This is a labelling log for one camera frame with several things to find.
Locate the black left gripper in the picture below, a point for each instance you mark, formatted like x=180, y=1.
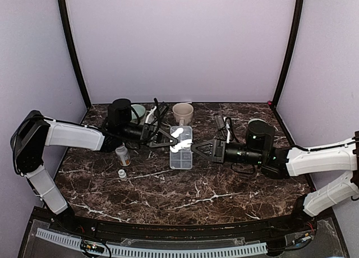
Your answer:
x=149, y=135

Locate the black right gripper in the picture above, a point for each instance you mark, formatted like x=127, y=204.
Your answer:
x=218, y=152

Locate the clear plastic pill organizer box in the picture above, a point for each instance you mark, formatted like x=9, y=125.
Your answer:
x=180, y=155

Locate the white pill bottle orange label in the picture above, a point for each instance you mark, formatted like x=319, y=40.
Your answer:
x=123, y=155

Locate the small white bottle cap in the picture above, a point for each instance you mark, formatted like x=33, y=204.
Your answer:
x=122, y=175

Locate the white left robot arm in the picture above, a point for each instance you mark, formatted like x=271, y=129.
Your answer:
x=37, y=131

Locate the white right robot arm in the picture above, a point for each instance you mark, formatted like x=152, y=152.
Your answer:
x=283, y=163

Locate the beige ceramic mug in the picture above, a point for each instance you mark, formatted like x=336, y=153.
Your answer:
x=183, y=113

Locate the left celadon green bowl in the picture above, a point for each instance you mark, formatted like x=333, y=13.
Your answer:
x=137, y=112

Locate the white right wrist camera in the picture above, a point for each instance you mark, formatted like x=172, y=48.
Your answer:
x=224, y=127

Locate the black front table rail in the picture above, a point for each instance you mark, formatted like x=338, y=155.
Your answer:
x=262, y=230

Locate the black left frame post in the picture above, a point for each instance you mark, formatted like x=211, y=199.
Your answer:
x=65, y=20

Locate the black frame post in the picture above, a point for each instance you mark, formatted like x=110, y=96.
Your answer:
x=65, y=20
x=289, y=52

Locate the black right frame post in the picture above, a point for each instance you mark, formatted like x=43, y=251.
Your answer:
x=289, y=52

